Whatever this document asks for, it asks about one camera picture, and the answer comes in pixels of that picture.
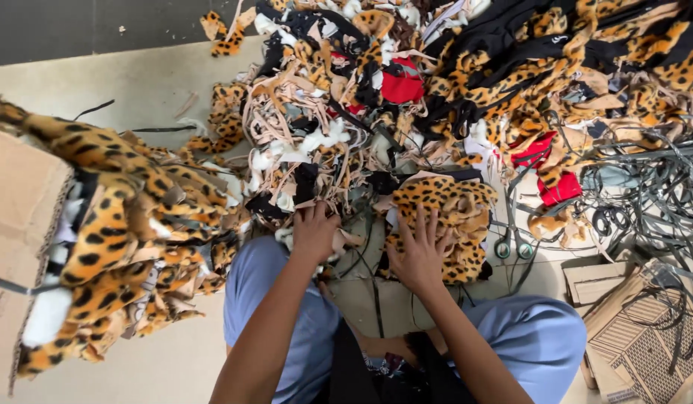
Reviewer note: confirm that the brown cardboard box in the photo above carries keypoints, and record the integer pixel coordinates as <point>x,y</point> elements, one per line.
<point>18,224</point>

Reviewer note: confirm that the pile of leopard plush offcuts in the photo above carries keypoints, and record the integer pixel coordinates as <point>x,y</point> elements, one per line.
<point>127,224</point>

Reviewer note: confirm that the small leopard fabric scrap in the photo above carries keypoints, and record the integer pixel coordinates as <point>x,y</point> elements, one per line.
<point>226,42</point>

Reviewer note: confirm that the beige fabric scrap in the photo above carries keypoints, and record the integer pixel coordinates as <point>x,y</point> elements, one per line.
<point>346,240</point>

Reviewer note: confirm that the red fabric piece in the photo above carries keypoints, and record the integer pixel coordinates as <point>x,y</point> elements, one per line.
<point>561,189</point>
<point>401,85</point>
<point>533,150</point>

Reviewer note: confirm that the heap of mixed fabric scraps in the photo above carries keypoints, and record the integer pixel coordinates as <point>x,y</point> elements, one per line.
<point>492,67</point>

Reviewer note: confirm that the flattened printed cardboard carton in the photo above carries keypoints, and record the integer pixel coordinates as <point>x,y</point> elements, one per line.
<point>638,342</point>

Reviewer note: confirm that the person's left hand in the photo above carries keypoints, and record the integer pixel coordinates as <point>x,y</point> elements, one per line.
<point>313,235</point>

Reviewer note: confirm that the black cloth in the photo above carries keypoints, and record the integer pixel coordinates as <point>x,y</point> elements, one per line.
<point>352,376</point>

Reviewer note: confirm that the olive grey fabric sheet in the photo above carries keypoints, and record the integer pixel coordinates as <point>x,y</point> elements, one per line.
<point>355,292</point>

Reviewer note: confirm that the person's right hand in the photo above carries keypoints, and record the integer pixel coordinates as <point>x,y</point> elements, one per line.
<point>418,261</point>

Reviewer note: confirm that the leopard print plush fabric piece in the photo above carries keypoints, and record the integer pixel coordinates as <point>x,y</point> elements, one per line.
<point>464,213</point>

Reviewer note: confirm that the person's blue trousers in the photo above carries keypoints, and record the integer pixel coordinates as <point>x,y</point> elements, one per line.
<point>531,342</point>

